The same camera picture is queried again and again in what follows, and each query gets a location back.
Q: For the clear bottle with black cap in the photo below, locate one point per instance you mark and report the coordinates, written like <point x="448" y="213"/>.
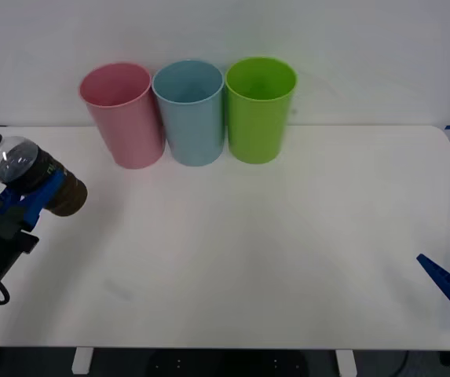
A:
<point x="14" y="161"/>

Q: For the pink plastic bin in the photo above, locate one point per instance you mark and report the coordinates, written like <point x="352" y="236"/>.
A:
<point x="128" y="129"/>

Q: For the white table leg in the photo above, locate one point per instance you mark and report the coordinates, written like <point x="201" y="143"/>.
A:
<point x="346" y="362"/>
<point x="81" y="360"/>

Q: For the pale blue plastic bin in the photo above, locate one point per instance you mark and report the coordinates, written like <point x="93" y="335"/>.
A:
<point x="193" y="129"/>

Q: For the green plastic bin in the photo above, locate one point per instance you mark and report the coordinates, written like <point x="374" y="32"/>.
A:
<point x="256" y="129"/>

